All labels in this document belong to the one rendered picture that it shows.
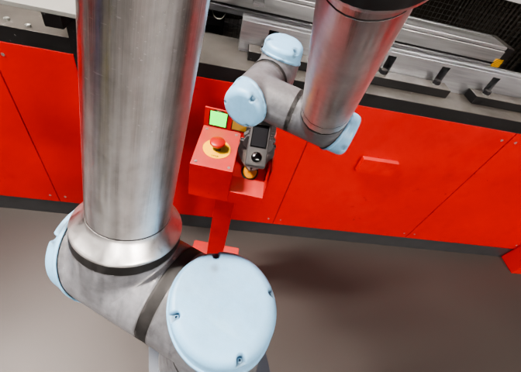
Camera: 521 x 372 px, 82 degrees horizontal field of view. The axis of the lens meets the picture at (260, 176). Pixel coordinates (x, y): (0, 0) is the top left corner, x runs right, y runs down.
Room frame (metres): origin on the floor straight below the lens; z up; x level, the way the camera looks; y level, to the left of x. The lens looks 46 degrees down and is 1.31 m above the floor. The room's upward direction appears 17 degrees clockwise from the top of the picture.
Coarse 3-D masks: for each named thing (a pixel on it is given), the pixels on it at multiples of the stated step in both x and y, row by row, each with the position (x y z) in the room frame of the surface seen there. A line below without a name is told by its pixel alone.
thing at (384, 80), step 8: (376, 80) 0.98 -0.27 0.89; (384, 80) 0.99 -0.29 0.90; (392, 80) 0.99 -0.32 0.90; (400, 80) 1.00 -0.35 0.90; (408, 80) 1.02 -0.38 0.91; (416, 80) 1.04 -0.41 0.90; (424, 80) 1.06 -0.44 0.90; (400, 88) 1.00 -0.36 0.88; (408, 88) 1.01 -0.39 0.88; (416, 88) 1.01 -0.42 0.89; (424, 88) 1.02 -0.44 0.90; (432, 88) 1.03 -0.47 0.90; (440, 88) 1.04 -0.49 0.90; (448, 88) 1.05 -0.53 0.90; (440, 96) 1.04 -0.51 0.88
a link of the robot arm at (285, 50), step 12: (276, 36) 0.56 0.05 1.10; (288, 36) 0.57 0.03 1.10; (264, 48) 0.53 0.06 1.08; (276, 48) 0.52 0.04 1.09; (288, 48) 0.53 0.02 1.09; (300, 48) 0.55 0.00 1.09; (276, 60) 0.51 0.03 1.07; (288, 60) 0.52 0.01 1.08; (300, 60) 0.55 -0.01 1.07; (288, 72) 0.52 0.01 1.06
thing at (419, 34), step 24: (216, 0) 1.15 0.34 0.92; (240, 0) 1.17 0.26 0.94; (264, 0) 1.19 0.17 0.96; (288, 0) 1.22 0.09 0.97; (312, 0) 1.26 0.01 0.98; (408, 24) 1.33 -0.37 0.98; (432, 24) 1.43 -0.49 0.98; (432, 48) 1.36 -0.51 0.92; (456, 48) 1.38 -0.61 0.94; (480, 48) 1.40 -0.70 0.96; (504, 48) 1.43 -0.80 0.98
